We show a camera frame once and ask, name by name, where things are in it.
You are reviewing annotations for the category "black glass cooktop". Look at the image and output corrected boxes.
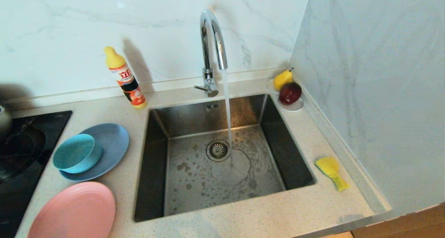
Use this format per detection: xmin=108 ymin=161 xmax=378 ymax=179
xmin=0 ymin=110 xmax=73 ymax=238

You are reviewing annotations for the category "stainless steel sink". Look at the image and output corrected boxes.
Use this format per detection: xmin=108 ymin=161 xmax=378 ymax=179
xmin=134 ymin=93 xmax=317 ymax=223

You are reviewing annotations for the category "yellow green sponge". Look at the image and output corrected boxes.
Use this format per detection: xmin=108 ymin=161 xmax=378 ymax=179
xmin=315 ymin=157 xmax=350 ymax=192

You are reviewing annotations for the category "yellow-capped detergent bottle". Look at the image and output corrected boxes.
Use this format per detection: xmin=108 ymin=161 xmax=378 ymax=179
xmin=103 ymin=46 xmax=147 ymax=110

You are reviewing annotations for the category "yellow pear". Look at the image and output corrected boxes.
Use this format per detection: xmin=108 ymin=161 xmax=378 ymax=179
xmin=273 ymin=67 xmax=295 ymax=90

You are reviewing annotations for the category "small white dish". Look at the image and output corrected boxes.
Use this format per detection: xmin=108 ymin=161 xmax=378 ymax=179
xmin=267 ymin=78 xmax=305 ymax=113

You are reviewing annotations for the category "chrome gooseneck faucet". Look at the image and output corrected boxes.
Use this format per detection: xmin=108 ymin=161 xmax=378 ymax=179
xmin=194 ymin=9 xmax=228 ymax=98

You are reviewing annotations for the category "round metal drain strainer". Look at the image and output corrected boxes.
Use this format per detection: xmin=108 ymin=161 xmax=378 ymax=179
xmin=205 ymin=139 xmax=231 ymax=162

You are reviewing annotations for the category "running water stream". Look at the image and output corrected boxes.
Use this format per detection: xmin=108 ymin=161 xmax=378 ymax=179
xmin=222 ymin=68 xmax=235 ymax=166

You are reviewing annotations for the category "teal bowl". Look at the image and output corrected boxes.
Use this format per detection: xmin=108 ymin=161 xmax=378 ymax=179
xmin=53 ymin=134 xmax=103 ymax=174

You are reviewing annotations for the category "dark red apple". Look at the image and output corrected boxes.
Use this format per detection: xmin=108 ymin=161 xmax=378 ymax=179
xmin=279 ymin=82 xmax=303 ymax=105

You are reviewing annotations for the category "blue-grey plate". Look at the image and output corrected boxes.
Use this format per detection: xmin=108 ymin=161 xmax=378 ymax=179
xmin=58 ymin=123 xmax=130 ymax=182

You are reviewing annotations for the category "pink plate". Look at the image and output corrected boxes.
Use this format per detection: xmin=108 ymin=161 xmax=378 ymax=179
xmin=28 ymin=182 xmax=116 ymax=238

